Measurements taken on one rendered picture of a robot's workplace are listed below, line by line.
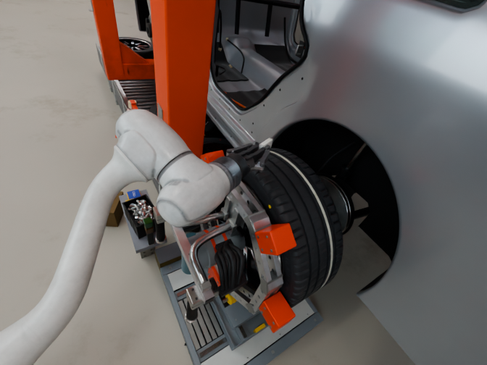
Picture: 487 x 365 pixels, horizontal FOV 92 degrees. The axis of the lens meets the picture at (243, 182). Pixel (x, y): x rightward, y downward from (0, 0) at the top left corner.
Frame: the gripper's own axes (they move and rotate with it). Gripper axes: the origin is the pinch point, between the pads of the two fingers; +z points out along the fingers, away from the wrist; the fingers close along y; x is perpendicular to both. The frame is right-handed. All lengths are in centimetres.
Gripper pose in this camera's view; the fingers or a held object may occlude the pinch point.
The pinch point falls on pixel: (265, 145)
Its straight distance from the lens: 77.5
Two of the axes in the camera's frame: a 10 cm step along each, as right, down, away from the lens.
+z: 5.4, -4.4, 7.2
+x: 1.1, -8.1, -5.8
